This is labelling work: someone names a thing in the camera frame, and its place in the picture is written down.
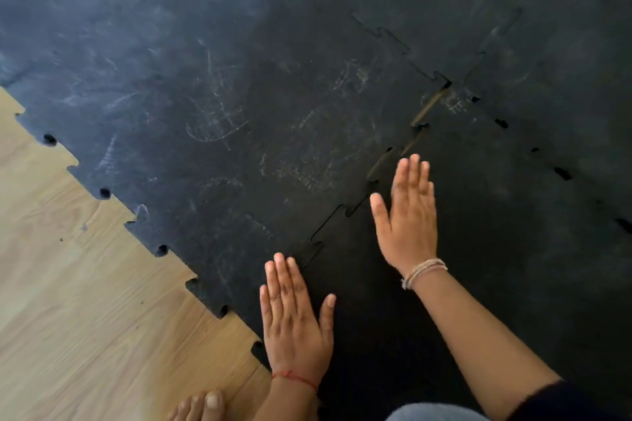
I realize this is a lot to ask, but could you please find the person's left forearm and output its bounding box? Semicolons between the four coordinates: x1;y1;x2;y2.
253;376;322;421

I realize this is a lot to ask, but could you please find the person's right forearm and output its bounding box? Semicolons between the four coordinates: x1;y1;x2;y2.
409;265;562;421

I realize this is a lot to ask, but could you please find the red thread wrist band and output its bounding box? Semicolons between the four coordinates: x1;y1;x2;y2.
271;370;320;393

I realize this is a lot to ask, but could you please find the beige beaded bracelet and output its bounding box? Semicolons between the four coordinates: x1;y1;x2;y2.
400;258;449;291

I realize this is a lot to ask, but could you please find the large scuffed black puzzle mat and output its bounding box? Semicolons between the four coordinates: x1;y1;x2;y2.
0;0;452;368

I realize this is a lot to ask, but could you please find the dark black puzzle mat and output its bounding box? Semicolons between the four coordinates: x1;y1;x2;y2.
262;0;583;91
463;0;632;235

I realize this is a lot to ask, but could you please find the textured black puzzle mat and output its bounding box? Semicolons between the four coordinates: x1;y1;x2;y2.
251;84;632;421

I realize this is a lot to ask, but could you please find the person's left hand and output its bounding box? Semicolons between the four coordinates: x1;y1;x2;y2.
259;252;337;386

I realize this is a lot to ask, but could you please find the grey trouser knee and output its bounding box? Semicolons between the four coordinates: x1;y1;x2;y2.
385;403;490;421

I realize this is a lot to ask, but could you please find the person's right hand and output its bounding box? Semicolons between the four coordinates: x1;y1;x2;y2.
370;154;439;279

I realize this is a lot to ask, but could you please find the dark sleeve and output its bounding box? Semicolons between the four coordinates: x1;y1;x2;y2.
508;380;632;421

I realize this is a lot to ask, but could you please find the person's bare foot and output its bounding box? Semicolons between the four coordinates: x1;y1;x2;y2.
165;389;226;421

